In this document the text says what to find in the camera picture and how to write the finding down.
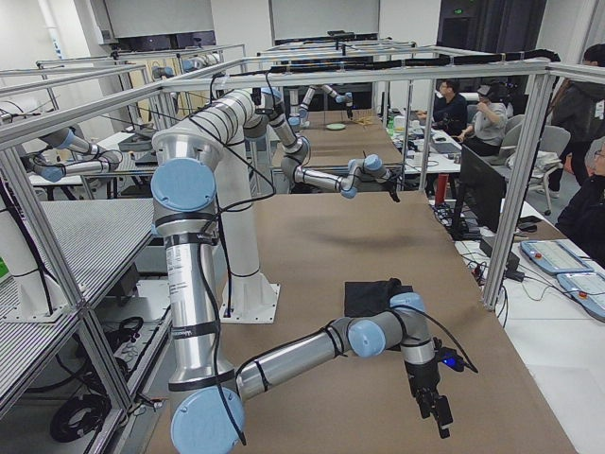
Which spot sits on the seated person in grey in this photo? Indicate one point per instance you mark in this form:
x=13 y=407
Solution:
x=486 y=133

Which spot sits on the black computer monitor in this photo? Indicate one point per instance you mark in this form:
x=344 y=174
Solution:
x=481 y=188

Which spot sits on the standing man in black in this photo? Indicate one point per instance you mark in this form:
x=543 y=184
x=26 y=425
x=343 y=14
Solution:
x=578 y=107

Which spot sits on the seated man dark jacket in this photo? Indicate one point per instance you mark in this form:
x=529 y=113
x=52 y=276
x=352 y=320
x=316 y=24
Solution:
x=450 y=110

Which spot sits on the blue teach pendant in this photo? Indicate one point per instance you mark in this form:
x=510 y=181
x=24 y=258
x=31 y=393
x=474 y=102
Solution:
x=587 y=289
x=553 y=257

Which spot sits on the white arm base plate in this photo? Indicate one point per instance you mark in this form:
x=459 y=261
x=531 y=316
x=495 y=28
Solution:
x=251 y=304

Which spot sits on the black t-shirt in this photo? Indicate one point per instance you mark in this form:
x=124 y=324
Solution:
x=365 y=299

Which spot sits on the green plate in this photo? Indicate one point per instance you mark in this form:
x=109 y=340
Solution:
x=335 y=127

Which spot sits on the aluminium cage frame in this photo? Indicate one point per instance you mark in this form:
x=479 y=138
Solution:
x=27 y=346

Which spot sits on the man in black jacket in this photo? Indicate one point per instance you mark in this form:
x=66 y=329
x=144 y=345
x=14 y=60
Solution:
x=582 y=220

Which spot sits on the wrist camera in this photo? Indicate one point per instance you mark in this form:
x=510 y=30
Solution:
x=452 y=359

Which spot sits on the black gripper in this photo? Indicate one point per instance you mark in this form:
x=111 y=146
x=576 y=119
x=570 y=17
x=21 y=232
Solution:
x=422 y=376
x=391 y=190

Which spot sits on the red bottle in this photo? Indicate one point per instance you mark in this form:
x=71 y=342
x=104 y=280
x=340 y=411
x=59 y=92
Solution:
x=441 y=189

